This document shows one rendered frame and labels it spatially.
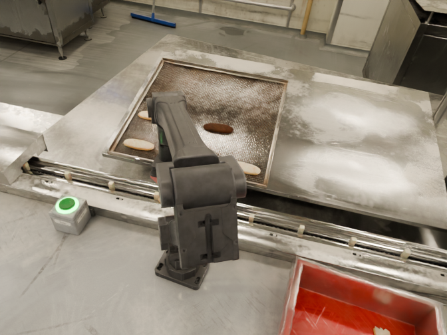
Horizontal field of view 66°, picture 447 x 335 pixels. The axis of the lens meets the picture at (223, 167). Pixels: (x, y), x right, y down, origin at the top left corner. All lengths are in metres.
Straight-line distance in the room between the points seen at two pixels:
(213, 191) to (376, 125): 0.96
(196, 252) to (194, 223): 0.04
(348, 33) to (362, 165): 3.24
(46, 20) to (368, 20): 3.18
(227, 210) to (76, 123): 1.03
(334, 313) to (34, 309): 0.69
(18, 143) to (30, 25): 2.63
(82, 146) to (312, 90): 0.85
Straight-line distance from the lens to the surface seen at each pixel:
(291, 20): 4.56
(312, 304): 0.92
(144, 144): 1.11
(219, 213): 0.43
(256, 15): 4.59
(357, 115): 1.31
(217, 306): 0.87
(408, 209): 1.13
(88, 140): 1.30
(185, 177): 0.42
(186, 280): 0.88
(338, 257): 0.96
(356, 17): 4.25
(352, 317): 0.94
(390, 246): 1.06
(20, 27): 3.83
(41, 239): 1.04
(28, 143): 1.18
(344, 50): 4.35
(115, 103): 1.48
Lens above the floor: 1.61
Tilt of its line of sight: 43 degrees down
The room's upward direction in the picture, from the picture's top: 6 degrees clockwise
